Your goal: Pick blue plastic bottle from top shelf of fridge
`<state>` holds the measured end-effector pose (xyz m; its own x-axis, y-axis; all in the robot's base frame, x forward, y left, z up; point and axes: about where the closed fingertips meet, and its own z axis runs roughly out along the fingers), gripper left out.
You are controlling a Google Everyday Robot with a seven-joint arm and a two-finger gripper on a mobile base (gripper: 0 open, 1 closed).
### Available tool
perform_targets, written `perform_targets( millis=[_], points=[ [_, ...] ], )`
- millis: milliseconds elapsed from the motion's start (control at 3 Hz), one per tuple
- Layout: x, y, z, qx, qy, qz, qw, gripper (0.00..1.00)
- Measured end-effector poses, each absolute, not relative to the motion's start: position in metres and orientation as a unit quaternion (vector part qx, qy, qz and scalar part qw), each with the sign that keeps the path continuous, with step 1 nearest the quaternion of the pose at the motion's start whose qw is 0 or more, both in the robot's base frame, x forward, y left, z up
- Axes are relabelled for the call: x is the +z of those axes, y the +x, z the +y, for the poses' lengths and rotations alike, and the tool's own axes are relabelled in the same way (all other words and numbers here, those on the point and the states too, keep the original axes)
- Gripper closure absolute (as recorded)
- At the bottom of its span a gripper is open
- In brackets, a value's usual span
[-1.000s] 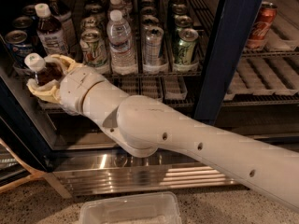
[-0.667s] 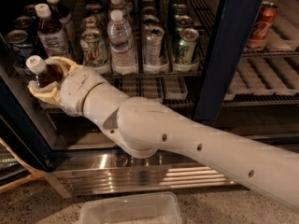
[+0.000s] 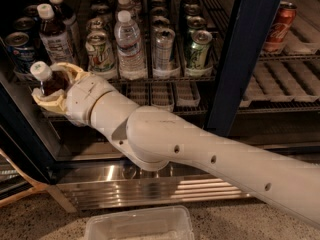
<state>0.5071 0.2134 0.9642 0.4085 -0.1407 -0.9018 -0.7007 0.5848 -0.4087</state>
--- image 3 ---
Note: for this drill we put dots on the brown tea bottle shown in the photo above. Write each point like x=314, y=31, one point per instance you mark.
x=50, y=80
x=54, y=36

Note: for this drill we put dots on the front white arizona can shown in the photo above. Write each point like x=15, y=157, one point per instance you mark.
x=101, y=58

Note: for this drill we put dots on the red coca-cola can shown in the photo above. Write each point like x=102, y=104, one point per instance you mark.
x=280, y=27

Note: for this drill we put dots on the front silver slim can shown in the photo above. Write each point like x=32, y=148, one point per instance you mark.
x=164, y=40

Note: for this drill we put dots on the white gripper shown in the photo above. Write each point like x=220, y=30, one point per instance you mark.
x=84, y=95

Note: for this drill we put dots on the wire shelf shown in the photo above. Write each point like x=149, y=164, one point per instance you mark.
x=188, y=99
x=299, y=43

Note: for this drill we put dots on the white arizona can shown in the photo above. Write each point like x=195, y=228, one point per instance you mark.
x=96, y=24
x=101, y=58

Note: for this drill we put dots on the blue pepsi can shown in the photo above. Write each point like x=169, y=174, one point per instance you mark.
x=21, y=50
x=28, y=26

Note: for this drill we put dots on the clear plastic bin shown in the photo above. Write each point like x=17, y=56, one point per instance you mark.
x=161, y=223

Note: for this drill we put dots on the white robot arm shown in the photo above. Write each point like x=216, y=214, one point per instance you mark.
x=151, y=138

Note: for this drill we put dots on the front blue pepsi can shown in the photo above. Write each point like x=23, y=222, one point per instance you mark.
x=21, y=50

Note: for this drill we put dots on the stainless steel fridge base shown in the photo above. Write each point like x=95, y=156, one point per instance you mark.
x=119, y=183

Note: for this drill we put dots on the blue fridge door frame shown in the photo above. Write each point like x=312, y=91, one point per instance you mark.
x=248, y=27

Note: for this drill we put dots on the front clear water bottle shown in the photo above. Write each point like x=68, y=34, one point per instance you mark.
x=130, y=48

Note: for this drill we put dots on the lower wire shelf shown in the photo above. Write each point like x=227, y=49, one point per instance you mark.
x=188, y=99

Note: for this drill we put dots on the green can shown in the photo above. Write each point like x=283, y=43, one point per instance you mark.
x=195, y=23
x=198, y=48

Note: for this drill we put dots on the clear water bottle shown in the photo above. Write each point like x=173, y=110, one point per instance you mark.
x=130, y=48
x=127, y=5

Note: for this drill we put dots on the top wire shelf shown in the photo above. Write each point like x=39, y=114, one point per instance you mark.
x=299, y=43

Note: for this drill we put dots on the front green can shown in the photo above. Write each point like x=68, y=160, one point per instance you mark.
x=198, y=48

